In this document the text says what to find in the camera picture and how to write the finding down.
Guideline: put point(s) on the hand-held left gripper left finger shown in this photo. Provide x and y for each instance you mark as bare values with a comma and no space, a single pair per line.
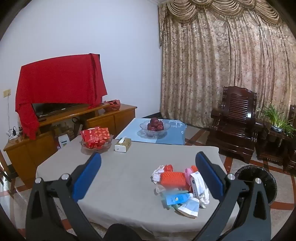
86,176

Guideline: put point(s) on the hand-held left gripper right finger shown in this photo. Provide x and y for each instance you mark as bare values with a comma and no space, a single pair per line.
208,176

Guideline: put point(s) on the white medicine box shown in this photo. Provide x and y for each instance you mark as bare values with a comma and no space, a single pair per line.
197,183

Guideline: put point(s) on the pink plastic item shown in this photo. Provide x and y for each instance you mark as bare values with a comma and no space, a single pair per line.
188,173

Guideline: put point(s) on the white tissue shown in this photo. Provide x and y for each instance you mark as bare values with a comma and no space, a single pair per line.
204,199

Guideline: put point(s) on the green plastic bag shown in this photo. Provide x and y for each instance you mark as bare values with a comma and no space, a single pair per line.
179,191

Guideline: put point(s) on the white blue pouch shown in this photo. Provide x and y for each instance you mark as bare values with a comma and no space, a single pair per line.
189,208

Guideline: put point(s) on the blue tube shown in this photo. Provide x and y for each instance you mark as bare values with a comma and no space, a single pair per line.
175,199

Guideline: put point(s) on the red white plastic wrapper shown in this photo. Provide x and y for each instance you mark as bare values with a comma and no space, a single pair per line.
158,172

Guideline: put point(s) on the clear plastic wrapper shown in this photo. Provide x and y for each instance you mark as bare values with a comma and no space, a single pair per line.
160,189

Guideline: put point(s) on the black trash bin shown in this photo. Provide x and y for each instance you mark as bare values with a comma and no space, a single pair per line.
268,183

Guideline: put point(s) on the glass candy bowl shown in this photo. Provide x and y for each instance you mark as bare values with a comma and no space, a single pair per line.
92,150

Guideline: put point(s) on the red patterned gift packets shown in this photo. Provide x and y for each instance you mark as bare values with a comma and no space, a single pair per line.
97,135

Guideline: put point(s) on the white tissue box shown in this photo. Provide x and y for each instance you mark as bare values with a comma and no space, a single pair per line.
122,146

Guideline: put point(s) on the black bag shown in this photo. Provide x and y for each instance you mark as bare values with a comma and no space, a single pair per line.
77,129

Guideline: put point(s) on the wooden television cabinet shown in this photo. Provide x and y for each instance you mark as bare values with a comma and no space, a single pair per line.
101,120

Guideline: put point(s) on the blue coffee table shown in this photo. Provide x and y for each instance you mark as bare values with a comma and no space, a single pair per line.
131,129

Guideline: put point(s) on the person's dark trouser knee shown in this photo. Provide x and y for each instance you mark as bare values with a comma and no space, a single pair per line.
124,233

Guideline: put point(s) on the dark wooden side table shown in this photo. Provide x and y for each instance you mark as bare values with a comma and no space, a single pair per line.
270,148

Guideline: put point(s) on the dark wooden armchair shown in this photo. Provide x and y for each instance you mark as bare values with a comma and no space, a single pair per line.
291,150
240,111

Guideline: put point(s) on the pile of red apples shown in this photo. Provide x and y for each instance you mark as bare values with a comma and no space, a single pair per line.
155,125

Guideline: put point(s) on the glass fruit bowl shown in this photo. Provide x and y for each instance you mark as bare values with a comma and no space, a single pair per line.
144,131

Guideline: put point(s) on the black television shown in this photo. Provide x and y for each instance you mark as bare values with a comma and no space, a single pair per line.
53,107

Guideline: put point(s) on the red plastic bag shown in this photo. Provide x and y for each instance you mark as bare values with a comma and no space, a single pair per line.
113,104

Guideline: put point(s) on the white power strip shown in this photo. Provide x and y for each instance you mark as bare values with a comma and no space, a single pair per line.
11,135

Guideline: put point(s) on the green potted plant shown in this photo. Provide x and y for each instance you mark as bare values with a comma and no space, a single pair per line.
276,118

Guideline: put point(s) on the red cloth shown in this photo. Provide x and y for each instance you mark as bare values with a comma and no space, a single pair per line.
57,78

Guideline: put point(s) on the beige floral curtain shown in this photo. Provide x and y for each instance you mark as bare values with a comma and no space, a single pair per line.
208,69

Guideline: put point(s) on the beige wall socket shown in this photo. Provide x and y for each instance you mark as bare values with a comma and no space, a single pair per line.
7,93

